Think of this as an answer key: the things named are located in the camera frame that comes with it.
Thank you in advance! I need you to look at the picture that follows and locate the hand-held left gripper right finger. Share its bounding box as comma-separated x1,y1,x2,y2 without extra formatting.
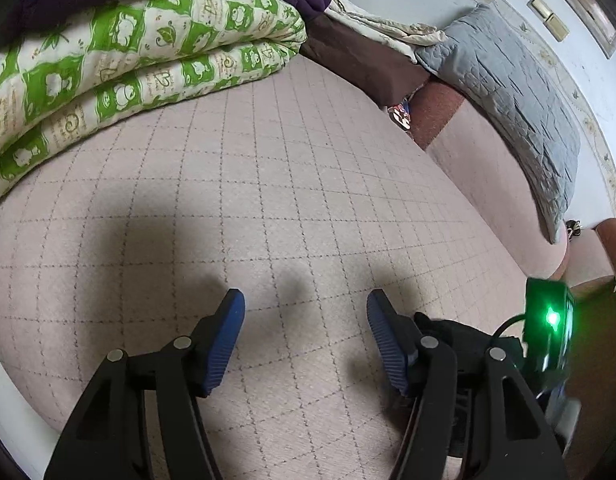
366,289,570,480

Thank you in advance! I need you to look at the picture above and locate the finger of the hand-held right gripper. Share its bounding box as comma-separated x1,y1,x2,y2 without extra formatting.
413,312,525,362

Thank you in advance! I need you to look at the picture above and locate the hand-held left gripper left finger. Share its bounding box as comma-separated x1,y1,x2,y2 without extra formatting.
42,288,247,480

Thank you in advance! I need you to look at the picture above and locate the pink checked bed mat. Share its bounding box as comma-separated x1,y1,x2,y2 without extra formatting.
0,54,570,480

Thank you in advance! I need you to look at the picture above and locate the colourful printed packet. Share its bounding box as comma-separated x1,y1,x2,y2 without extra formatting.
387,100,414,132

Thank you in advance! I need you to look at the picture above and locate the grey quilted pillow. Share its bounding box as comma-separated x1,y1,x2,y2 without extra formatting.
415,3,582,245

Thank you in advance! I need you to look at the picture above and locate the dark brown blanket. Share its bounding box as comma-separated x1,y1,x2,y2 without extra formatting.
300,12,433,109

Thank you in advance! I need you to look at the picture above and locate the green white printed quilt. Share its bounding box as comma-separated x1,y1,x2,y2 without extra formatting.
0,0,309,209

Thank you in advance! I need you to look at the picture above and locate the cream blanket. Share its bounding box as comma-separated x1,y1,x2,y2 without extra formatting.
325,0,451,64

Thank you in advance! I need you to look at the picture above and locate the black cable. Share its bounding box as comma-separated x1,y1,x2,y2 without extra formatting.
492,312,528,340

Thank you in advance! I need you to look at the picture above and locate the framed wall panel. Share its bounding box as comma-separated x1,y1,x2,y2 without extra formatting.
555,0,616,59

